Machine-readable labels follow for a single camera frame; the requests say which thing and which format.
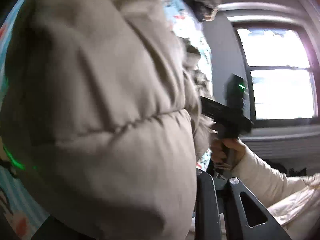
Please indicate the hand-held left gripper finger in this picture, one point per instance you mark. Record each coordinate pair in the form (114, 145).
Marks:
(207, 200)

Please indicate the beige puffer jacket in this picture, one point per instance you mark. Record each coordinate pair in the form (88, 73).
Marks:
(100, 105)

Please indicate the person's right forearm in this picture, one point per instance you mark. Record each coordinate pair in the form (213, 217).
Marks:
(262, 177)

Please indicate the person's right hand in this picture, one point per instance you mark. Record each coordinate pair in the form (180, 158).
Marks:
(217, 153)

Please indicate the window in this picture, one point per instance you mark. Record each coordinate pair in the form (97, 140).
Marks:
(275, 92)

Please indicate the grey ribbed ledge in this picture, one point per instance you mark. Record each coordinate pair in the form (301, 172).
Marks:
(287, 142)

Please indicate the brown fur trimmed garment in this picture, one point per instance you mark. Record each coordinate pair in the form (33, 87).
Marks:
(200, 2)

